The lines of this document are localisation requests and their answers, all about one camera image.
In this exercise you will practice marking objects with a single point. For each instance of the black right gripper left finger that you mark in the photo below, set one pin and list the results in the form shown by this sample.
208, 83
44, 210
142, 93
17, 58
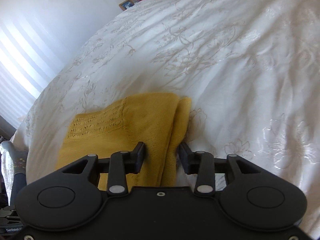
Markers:
117, 166

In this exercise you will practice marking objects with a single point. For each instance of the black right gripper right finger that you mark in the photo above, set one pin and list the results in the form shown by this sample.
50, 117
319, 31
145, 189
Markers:
205, 166

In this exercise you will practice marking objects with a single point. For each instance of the yellow knit sweater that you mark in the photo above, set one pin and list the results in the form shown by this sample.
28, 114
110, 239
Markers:
160, 120

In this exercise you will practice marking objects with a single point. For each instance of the white floral bedspread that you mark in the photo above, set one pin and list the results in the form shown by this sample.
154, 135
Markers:
251, 68

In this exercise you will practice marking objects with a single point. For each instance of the wooden picture frame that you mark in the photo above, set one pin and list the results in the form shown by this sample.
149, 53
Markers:
126, 4

